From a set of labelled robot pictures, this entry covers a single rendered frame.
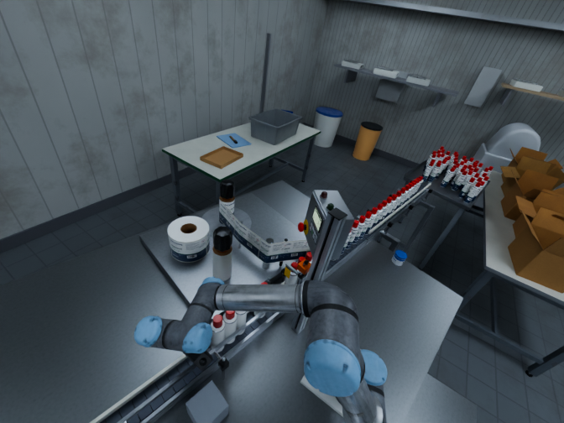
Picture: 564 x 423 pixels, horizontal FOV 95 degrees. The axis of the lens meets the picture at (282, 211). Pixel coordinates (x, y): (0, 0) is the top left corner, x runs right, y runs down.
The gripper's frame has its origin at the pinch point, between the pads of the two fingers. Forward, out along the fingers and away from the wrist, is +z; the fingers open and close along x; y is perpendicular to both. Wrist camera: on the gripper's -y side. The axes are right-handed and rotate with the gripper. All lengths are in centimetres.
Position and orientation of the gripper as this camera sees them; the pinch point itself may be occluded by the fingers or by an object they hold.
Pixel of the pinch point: (209, 347)
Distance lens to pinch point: 112.6
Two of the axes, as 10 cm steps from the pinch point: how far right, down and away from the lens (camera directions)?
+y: -6.9, -5.1, 5.1
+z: 2.2, 5.2, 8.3
